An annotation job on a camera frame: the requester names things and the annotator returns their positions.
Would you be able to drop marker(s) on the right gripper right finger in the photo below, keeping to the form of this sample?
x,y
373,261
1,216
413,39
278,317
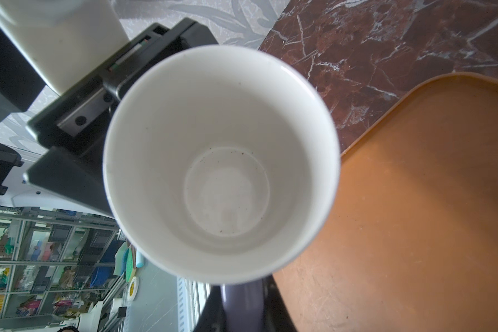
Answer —
x,y
276,315

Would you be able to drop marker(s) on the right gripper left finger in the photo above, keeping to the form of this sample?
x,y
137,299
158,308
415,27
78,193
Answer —
x,y
212,317

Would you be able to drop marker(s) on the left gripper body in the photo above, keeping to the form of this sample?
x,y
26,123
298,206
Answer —
x,y
74,127

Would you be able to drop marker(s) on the lilac mug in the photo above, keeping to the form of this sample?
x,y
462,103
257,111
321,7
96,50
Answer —
x,y
221,166

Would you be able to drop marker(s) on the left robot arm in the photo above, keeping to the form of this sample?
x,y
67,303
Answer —
x,y
19,87

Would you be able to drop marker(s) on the orange rectangular tray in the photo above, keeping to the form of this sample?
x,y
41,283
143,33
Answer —
x,y
411,243

